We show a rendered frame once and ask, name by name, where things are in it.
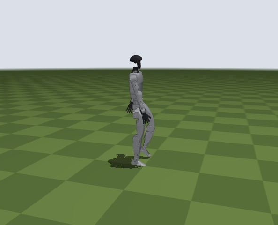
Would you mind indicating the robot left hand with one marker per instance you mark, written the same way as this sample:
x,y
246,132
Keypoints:
x,y
130,107

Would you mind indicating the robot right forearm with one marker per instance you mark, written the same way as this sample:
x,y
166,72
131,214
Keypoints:
x,y
140,102

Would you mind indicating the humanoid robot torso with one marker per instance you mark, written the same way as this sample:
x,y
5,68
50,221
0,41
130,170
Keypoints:
x,y
140,84

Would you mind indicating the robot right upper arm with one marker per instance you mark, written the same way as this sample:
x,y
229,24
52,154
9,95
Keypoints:
x,y
134,82

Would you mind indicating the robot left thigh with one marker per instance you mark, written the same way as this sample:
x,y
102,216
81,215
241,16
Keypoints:
x,y
150,126

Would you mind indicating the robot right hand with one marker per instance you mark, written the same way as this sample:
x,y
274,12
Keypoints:
x,y
145,117

